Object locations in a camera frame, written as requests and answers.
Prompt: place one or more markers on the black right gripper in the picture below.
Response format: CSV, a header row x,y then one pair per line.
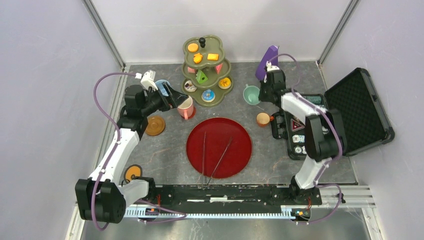
x,y
261,96

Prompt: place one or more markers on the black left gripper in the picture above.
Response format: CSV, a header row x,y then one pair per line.
x,y
175,97

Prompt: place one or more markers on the light blue mug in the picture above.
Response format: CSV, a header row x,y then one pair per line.
x,y
161,86

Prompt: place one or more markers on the chocolate white tart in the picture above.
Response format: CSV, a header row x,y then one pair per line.
x,y
189,86

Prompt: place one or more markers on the pink mug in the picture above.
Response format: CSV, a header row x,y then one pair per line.
x,y
185,110

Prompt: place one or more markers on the mint green cup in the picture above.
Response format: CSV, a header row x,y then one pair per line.
x,y
251,94

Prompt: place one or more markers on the green cake slice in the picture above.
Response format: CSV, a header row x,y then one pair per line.
x,y
201,77

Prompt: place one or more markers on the brown round coaster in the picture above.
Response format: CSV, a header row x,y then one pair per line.
x,y
156,125

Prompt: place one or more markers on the blue frosted donut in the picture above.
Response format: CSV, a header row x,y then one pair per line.
x,y
208,96

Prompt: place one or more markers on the orange fish-shaped cookie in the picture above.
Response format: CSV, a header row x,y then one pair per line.
x,y
197,58

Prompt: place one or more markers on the round orange cookie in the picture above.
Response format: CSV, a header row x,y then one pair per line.
x,y
193,47

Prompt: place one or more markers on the pink strawberry cake slice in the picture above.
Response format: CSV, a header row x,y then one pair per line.
x,y
218,68

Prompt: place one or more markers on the square orange cracker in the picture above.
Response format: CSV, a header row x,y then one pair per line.
x,y
213,57

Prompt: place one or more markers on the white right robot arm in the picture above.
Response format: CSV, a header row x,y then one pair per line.
x,y
323,131

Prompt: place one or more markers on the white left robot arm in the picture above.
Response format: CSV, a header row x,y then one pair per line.
x,y
99,197

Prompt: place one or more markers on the small orange cup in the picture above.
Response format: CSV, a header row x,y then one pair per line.
x,y
263,119

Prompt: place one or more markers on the purple cone-shaped container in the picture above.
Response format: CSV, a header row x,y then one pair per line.
x,y
271,52

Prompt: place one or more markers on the green three-tier stand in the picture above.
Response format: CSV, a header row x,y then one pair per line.
x,y
207,44

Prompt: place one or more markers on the round red tray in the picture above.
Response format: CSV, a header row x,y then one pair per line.
x,y
219,148

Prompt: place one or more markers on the orange round coaster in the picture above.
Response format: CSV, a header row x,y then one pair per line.
x,y
132,172

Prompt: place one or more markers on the black poker chip case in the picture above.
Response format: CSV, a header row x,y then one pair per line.
x,y
365,122

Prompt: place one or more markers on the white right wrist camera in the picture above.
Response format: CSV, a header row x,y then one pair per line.
x,y
269,68

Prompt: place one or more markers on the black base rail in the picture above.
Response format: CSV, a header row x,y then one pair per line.
x,y
231,198

